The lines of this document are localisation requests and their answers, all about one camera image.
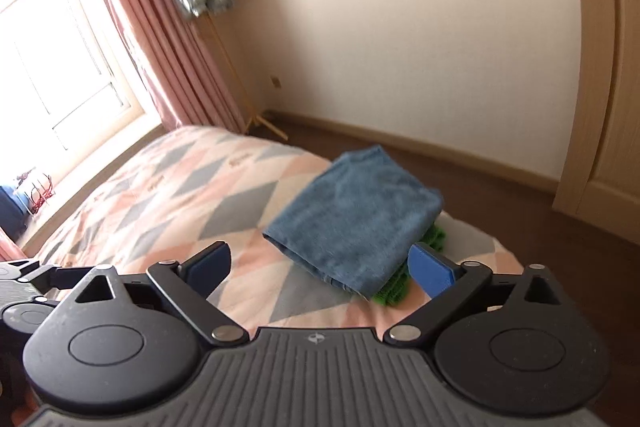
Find blue denim jeans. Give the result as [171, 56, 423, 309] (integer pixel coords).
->
[262, 145, 444, 300]

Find green knitted garment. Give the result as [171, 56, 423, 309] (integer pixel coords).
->
[372, 225, 447, 307]

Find pink grey patterned bedsheet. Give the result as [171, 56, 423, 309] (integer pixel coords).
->
[37, 127, 522, 332]

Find beige wooden door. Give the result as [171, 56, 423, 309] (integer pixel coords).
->
[553, 0, 639, 243]

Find pink curtain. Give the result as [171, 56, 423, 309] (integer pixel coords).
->
[105, 0, 244, 133]

